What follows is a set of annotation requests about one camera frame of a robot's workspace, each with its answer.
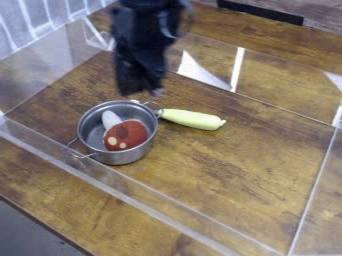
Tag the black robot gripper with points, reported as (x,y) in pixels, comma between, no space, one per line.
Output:
(145,28)

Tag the red white plush mushroom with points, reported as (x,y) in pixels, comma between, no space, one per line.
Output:
(123,134)

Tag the silver metal pot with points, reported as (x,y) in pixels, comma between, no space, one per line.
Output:
(89,146)

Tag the green plush vegetable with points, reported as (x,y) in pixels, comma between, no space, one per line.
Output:
(193,119)

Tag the black bar at table edge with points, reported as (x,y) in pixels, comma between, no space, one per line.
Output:
(261,12)

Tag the clear acrylic enclosure wall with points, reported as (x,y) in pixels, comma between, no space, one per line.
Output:
(252,190)

